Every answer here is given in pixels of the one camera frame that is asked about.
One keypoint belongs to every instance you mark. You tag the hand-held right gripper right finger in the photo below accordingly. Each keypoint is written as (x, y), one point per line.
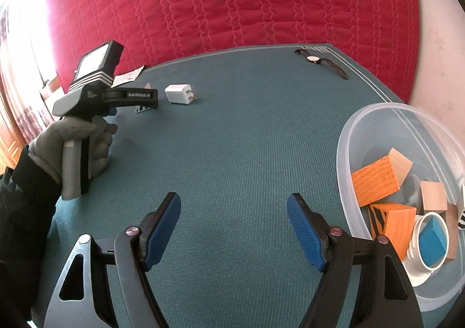
(305, 231)

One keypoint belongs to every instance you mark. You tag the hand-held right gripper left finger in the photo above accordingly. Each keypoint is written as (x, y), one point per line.
(161, 230)

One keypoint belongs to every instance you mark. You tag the white black striped triangle block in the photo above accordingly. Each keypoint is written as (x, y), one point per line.
(461, 217)
(147, 86)

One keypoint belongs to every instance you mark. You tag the orange textured wooden block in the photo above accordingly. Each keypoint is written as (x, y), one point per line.
(374, 182)

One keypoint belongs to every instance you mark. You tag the orange black striped wooden block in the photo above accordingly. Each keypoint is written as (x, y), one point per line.
(399, 230)

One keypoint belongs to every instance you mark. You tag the white plastic jar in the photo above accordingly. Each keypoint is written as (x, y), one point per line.
(416, 259)

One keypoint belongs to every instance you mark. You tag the clear plastic container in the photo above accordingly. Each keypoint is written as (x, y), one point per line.
(363, 124)

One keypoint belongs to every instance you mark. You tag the blue wooden wedge block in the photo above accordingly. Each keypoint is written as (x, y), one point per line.
(432, 240)

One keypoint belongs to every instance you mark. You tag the tan wooden block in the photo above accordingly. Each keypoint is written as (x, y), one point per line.
(434, 197)

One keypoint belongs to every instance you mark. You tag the person's left forearm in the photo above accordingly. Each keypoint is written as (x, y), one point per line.
(21, 222)

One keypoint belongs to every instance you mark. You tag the person's left hand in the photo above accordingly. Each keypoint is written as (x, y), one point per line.
(47, 146)

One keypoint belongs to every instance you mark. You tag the paper leaflet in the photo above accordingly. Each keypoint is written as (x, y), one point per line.
(127, 77)

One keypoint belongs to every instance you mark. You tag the patterned curtain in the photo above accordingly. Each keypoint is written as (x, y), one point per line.
(38, 117)

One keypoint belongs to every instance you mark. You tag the wooden door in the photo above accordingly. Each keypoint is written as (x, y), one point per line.
(11, 131)

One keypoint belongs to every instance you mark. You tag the black wristwatch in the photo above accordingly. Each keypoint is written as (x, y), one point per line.
(313, 58)

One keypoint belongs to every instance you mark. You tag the white wall charger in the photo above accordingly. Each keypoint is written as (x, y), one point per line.
(178, 93)

